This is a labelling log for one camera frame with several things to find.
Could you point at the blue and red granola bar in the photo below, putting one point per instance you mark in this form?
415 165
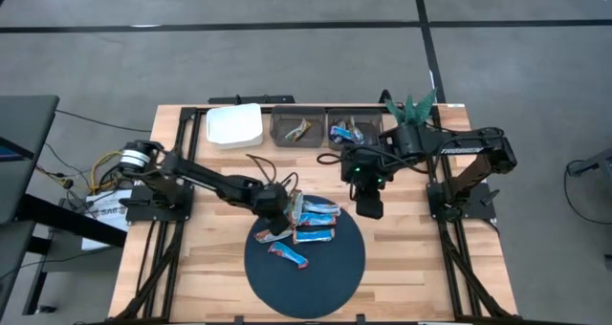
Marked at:
288 254

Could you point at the white printed box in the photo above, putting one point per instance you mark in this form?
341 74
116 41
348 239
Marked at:
109 208

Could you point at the grey stand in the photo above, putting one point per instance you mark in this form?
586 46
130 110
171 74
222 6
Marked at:
593 162

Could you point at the grey desk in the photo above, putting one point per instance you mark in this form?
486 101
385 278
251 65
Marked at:
26 143

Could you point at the white plastic bin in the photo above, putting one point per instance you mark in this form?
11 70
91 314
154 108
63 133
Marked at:
234 125

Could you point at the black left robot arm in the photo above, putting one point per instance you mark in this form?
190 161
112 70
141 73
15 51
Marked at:
210 181

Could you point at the dark blue round mat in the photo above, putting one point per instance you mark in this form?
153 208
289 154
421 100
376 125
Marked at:
306 287

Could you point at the small black table clamp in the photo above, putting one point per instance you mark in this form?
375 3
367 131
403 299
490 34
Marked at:
361 318

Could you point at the black bar device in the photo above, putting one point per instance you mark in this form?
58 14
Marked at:
251 99

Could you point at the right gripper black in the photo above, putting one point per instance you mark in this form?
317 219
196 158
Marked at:
363 169

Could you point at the black desk beam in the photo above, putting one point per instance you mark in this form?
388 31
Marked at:
72 220

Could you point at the green succulent in white pot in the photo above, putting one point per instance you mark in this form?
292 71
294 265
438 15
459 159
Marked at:
412 110

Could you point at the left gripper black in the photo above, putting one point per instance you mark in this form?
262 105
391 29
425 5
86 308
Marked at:
272 201

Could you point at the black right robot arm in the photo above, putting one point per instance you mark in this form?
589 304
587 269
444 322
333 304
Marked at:
459 145

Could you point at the brown and white granola bar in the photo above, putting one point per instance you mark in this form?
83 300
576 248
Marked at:
298 205

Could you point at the green and brown granola bar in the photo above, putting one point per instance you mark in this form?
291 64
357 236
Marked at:
297 130

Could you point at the dark transparent plastic bin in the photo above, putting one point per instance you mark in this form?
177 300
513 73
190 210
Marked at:
370 119
287 134

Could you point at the green and red granola bar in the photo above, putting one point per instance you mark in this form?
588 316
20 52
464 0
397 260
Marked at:
263 236

